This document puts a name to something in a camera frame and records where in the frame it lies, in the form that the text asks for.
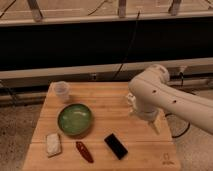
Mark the translucent yellowish gripper finger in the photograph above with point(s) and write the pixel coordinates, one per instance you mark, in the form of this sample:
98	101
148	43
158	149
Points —
156	126

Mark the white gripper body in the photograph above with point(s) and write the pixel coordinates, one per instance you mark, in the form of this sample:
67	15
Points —
145	111

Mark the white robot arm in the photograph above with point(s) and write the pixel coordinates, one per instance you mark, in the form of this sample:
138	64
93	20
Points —
149	92

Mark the small plastic bottle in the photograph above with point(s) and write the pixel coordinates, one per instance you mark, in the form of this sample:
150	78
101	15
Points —
130	99

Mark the black smartphone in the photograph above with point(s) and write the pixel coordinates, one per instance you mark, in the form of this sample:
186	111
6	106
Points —
116	146

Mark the wooden cutting board table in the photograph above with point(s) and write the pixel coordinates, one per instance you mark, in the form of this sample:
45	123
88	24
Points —
147	151

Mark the green ceramic bowl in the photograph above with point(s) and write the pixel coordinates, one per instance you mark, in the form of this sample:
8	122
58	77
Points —
75	119

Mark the red chili pepper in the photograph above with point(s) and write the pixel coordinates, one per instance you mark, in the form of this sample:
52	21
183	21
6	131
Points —
84	152

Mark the clear plastic cup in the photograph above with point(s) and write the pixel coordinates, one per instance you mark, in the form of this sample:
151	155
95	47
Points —
62	90

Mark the white sponge block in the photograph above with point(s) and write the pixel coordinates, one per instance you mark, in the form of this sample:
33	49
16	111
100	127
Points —
53	144

